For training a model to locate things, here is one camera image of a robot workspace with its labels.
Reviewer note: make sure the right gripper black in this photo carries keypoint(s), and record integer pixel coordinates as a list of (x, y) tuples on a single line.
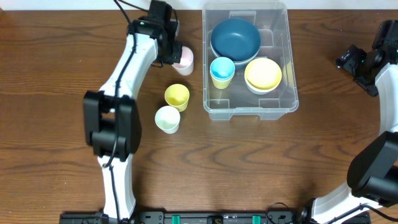
[(348, 59)]

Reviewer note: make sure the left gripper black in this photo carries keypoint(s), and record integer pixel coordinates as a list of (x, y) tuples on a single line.
[(173, 51)]

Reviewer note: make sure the pink plastic cup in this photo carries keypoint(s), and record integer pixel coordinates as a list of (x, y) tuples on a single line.
[(186, 65)]

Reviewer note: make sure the yellow cup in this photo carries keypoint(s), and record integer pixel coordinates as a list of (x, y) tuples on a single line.
[(221, 83), (177, 95)]

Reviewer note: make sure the light blue plastic cup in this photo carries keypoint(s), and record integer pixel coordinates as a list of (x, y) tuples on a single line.
[(222, 68)]

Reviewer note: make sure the white plastic cup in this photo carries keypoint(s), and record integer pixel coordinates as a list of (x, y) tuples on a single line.
[(167, 118)]

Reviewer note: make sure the dark blue bowl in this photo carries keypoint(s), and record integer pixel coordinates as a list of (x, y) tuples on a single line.
[(236, 39), (239, 65)]

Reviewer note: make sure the yellow bowl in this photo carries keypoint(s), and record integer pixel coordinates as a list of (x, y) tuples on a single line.
[(263, 74)]

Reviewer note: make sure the white bowl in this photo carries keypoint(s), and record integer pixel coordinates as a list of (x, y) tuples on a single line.
[(248, 83)]

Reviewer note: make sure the light grey-blue bowl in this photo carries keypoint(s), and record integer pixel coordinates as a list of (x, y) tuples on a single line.
[(260, 91)]

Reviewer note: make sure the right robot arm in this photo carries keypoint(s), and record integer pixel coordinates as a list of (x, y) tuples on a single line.
[(371, 181)]

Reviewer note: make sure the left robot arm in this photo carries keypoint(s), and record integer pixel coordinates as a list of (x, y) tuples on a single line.
[(111, 118)]

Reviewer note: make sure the clear plastic storage container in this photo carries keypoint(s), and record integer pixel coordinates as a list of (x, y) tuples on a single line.
[(271, 18)]

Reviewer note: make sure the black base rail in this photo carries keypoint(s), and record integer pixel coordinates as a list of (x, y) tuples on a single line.
[(277, 217)]

